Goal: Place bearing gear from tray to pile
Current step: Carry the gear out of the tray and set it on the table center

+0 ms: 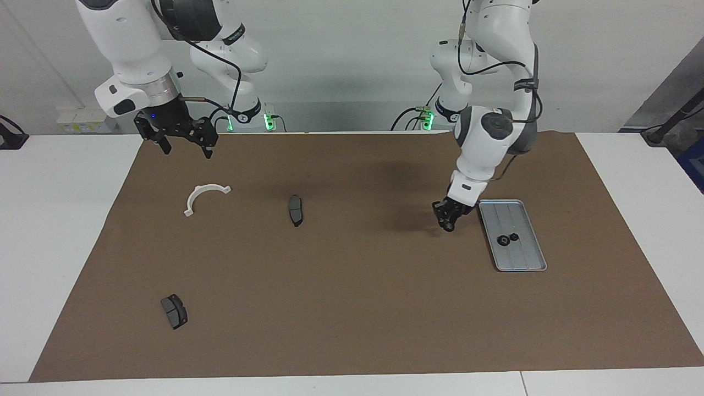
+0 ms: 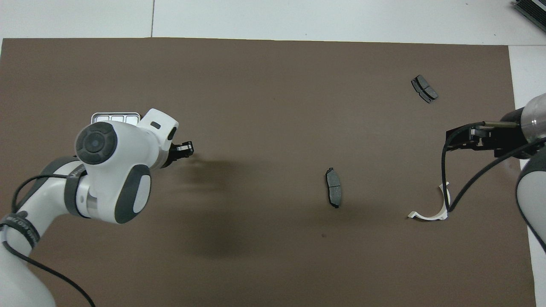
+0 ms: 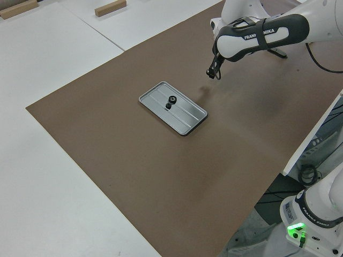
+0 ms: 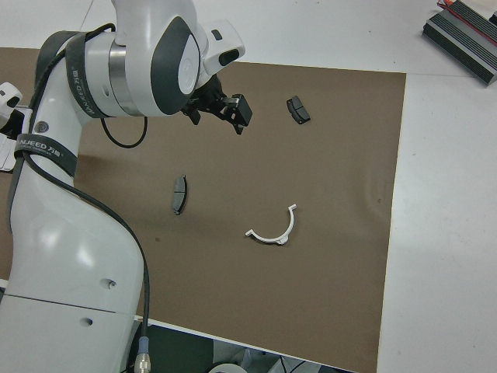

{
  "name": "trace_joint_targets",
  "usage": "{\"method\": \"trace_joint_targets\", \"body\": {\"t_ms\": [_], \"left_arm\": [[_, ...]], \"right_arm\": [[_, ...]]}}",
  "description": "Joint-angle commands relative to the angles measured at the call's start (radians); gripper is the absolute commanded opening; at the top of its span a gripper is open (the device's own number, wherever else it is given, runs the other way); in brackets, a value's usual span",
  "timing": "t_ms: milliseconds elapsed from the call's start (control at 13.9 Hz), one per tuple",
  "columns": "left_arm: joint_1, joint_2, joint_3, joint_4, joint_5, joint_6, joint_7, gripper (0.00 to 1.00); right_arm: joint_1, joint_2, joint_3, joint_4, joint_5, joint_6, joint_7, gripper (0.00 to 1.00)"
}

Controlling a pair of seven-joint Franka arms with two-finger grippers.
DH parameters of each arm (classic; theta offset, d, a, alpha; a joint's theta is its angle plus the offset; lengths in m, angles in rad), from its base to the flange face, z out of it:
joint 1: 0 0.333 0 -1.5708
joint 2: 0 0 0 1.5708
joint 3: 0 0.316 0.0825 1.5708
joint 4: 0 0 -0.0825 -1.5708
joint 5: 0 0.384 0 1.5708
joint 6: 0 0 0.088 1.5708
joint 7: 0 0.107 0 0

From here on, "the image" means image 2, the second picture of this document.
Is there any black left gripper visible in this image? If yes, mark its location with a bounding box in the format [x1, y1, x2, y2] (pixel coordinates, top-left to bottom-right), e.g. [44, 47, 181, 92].
[160, 141, 195, 168]

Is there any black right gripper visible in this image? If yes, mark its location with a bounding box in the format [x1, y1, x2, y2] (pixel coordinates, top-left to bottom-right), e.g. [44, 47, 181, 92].
[445, 110, 527, 159]

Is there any silver metal tray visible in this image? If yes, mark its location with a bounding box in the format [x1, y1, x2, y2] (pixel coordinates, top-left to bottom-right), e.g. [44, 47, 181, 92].
[91, 112, 141, 125]

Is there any short dark brake pad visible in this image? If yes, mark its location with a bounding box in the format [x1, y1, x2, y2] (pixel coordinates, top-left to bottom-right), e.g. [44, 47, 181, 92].
[411, 75, 439, 104]

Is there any brown table mat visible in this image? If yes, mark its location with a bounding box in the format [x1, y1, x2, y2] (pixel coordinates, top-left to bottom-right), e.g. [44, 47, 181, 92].
[0, 38, 537, 307]

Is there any grey ribbed device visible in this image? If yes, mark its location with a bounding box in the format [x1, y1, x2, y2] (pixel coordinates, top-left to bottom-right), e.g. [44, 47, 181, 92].
[513, 0, 546, 32]

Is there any long dark brake pad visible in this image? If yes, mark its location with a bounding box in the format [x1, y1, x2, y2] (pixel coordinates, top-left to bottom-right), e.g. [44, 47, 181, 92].
[325, 167, 342, 209]

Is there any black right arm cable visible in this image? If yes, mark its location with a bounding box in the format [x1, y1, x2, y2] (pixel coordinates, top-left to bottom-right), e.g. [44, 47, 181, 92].
[442, 122, 546, 213]

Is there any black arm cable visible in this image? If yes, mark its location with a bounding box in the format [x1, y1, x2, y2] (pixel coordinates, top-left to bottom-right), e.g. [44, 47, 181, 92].
[442, 122, 546, 213]
[0, 173, 96, 307]

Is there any white curved plastic bracket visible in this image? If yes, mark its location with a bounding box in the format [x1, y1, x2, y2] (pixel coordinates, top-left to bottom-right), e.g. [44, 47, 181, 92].
[407, 182, 451, 221]

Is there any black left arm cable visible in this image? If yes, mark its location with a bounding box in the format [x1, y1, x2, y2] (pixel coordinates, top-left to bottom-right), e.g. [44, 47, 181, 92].
[0, 173, 96, 307]

